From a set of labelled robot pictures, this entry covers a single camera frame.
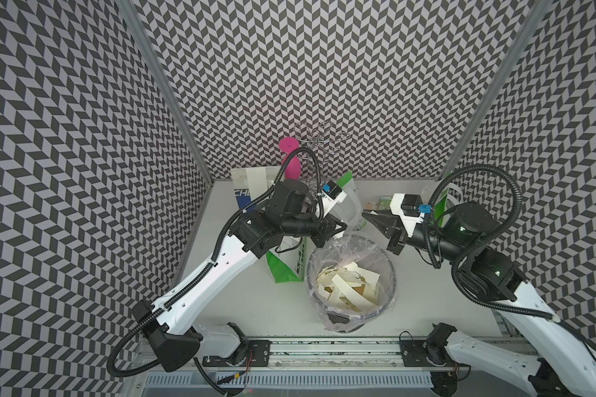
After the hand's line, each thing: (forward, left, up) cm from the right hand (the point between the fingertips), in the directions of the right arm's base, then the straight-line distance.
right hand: (366, 216), depth 54 cm
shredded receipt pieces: (-5, 0, -28) cm, 28 cm away
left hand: (+2, +4, -9) cm, 10 cm away
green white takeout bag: (+2, +19, -29) cm, 35 cm away
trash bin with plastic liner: (+3, +4, -22) cm, 22 cm away
